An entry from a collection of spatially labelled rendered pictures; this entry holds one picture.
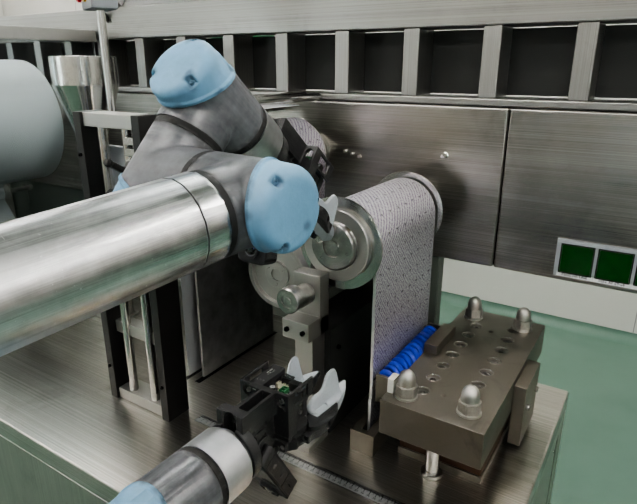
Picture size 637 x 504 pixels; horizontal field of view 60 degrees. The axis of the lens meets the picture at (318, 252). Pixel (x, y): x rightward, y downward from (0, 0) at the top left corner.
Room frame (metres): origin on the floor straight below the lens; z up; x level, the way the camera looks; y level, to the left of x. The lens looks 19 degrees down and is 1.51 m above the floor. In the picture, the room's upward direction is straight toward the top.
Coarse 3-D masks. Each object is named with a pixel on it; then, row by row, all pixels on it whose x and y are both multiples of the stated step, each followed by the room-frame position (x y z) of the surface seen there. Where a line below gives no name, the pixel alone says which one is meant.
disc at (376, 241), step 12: (348, 204) 0.80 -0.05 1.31; (360, 216) 0.79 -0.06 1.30; (372, 228) 0.78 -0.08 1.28; (372, 240) 0.78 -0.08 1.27; (372, 252) 0.78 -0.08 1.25; (312, 264) 0.83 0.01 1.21; (372, 264) 0.78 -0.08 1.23; (360, 276) 0.79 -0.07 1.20; (372, 276) 0.78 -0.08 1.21; (348, 288) 0.80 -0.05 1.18
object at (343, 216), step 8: (336, 216) 0.80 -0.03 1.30; (344, 216) 0.79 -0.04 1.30; (352, 216) 0.79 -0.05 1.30; (344, 224) 0.79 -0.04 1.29; (352, 224) 0.78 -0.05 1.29; (360, 224) 0.78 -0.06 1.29; (352, 232) 0.78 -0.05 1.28; (360, 232) 0.78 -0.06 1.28; (360, 240) 0.78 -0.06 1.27; (368, 240) 0.77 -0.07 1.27; (360, 248) 0.78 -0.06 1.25; (368, 248) 0.77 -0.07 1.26; (312, 256) 0.82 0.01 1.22; (360, 256) 0.78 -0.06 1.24; (368, 256) 0.77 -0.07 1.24; (320, 264) 0.81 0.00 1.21; (352, 264) 0.78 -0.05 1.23; (360, 264) 0.78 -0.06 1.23; (336, 272) 0.80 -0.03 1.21; (344, 272) 0.79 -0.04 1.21; (352, 272) 0.78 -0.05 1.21; (360, 272) 0.78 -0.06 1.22; (336, 280) 0.80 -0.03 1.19; (344, 280) 0.79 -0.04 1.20
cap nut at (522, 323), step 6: (522, 312) 0.95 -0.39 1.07; (528, 312) 0.95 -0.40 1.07; (516, 318) 0.96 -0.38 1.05; (522, 318) 0.95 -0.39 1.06; (528, 318) 0.94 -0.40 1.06; (516, 324) 0.95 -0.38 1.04; (522, 324) 0.94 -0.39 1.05; (528, 324) 0.94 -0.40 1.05; (516, 330) 0.95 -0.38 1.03; (522, 330) 0.94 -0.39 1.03; (528, 330) 0.94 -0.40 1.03
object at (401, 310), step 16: (416, 272) 0.92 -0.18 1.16; (400, 288) 0.86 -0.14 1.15; (416, 288) 0.92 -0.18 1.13; (384, 304) 0.81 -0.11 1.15; (400, 304) 0.86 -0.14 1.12; (416, 304) 0.92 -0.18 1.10; (384, 320) 0.81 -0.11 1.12; (400, 320) 0.87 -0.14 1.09; (416, 320) 0.93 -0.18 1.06; (384, 336) 0.81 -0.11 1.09; (400, 336) 0.87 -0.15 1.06; (384, 352) 0.82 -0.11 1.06
